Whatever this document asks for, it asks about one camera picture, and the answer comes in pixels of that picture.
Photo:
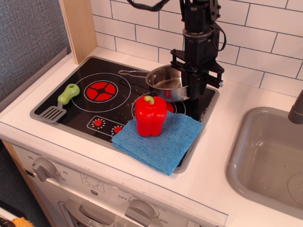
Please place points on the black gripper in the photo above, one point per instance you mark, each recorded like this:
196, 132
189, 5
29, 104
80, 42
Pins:
197, 62

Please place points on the stainless steel pot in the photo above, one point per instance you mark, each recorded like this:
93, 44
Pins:
165, 81

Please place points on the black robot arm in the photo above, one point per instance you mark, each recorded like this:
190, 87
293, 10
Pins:
199, 16

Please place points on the black toy stove top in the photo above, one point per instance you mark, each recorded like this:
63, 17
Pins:
108, 91

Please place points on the red toy bell pepper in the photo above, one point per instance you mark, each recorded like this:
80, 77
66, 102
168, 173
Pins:
150, 114

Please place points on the blue folded cloth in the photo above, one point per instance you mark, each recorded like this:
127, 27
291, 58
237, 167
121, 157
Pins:
164, 152

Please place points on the grey sink basin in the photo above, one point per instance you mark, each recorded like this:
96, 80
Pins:
266, 162

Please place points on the grey faucet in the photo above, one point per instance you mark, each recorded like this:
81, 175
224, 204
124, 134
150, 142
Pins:
296, 113

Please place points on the right grey oven knob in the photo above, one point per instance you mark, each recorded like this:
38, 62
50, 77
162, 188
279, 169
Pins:
140, 212

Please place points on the grey oven knob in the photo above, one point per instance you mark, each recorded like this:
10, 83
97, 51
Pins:
44, 169
140, 212

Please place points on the left grey oven knob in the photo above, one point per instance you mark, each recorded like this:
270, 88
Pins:
44, 169

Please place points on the orange object at corner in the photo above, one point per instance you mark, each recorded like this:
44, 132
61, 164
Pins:
22, 222

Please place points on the wooden side post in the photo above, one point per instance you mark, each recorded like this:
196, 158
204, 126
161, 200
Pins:
79, 23

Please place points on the green handled grey spatula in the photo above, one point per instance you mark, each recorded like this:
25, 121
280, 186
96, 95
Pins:
62, 102

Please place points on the grey oven door handle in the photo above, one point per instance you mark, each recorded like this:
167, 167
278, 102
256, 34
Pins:
91, 215

